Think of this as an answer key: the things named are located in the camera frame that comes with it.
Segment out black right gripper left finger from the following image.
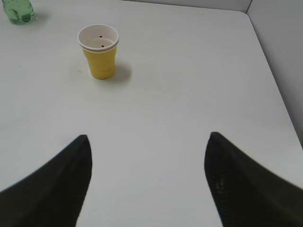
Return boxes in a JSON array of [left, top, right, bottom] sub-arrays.
[[0, 135, 92, 227]]

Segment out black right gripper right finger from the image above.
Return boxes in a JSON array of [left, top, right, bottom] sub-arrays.
[[204, 132, 303, 227]]

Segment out yellow paper cup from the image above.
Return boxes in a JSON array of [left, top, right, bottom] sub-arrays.
[[78, 24, 119, 79]]

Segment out green plastic soda bottle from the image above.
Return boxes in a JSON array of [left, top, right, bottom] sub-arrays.
[[2, 0, 35, 24]]

